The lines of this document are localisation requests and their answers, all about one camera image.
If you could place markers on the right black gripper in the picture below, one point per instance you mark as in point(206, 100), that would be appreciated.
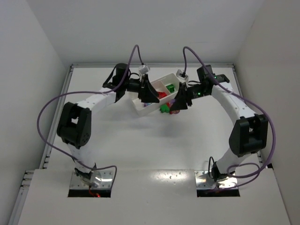
point(185, 93)

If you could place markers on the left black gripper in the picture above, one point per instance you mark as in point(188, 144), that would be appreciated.
point(143, 87)

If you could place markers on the red lego brick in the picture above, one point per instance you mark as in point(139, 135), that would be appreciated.
point(161, 95)

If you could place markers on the green lego end brick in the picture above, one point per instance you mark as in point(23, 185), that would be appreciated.
point(171, 88)

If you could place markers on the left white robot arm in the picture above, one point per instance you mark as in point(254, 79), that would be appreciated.
point(75, 123)

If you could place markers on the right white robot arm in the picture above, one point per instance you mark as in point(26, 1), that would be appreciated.
point(249, 133)

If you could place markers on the red lego near tray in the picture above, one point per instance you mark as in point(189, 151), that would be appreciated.
point(173, 112)

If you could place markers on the white three-compartment tray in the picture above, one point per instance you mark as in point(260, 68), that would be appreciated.
point(159, 85)

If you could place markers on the green lego near tray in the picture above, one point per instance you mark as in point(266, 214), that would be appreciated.
point(165, 108)

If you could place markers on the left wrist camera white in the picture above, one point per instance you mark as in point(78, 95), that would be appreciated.
point(143, 69)

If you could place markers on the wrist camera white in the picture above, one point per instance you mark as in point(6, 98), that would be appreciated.
point(183, 77)
point(143, 69)

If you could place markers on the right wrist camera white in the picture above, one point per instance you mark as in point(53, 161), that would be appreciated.
point(183, 77)

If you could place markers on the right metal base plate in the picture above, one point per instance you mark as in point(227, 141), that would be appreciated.
point(205, 182)

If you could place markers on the metal base plate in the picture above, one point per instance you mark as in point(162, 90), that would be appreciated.
point(100, 180)
point(205, 182)

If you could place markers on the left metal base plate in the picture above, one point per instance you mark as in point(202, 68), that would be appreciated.
point(100, 180)

